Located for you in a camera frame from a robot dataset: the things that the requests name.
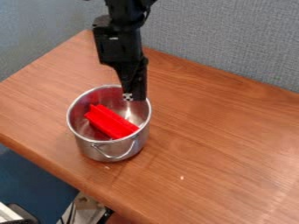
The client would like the metal table leg bracket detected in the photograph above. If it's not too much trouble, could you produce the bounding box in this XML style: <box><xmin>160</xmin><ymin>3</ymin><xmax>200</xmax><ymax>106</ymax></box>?
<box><xmin>56</xmin><ymin>192</ymin><xmax>113</xmax><ymax>224</ymax></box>

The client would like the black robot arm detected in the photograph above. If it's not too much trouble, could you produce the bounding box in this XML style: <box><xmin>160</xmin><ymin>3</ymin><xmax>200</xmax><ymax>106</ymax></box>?
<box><xmin>92</xmin><ymin>0</ymin><xmax>156</xmax><ymax>101</ymax></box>

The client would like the black cable at corner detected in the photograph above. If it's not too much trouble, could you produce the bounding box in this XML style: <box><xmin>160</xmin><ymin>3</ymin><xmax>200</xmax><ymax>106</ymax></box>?
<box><xmin>0</xmin><ymin>205</ymin><xmax>40</xmax><ymax>224</ymax></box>

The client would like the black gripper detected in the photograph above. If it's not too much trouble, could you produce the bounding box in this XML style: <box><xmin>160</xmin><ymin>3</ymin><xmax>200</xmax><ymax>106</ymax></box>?
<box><xmin>92</xmin><ymin>15</ymin><xmax>148</xmax><ymax>101</ymax></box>

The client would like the stainless steel pot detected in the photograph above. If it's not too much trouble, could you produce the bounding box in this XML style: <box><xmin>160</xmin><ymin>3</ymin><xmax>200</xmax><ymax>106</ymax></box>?
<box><xmin>66</xmin><ymin>85</ymin><xmax>152</xmax><ymax>162</ymax></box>

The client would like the white object at corner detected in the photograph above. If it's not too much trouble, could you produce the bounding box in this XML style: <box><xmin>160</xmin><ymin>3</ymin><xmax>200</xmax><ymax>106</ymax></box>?
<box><xmin>0</xmin><ymin>202</ymin><xmax>24</xmax><ymax>223</ymax></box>

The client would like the red rectangular block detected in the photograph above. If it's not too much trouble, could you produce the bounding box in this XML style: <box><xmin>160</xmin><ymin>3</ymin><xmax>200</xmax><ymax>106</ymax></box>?
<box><xmin>84</xmin><ymin>104</ymin><xmax>138</xmax><ymax>139</ymax></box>

